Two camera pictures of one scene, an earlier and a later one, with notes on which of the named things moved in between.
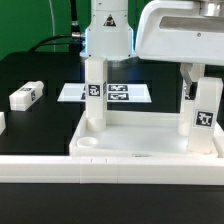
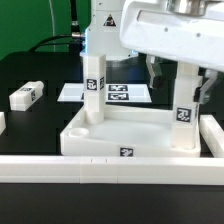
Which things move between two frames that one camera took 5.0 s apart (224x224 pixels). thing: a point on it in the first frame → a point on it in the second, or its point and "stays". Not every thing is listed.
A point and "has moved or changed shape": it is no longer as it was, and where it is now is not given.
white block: [205, 113] → [186, 110]
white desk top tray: [147, 134] has moved or changed shape
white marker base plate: [115, 93] stays
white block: [26, 96] stays
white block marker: [96, 93] has moved or changed shape
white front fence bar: [174, 170] stays
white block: [2, 122] stays
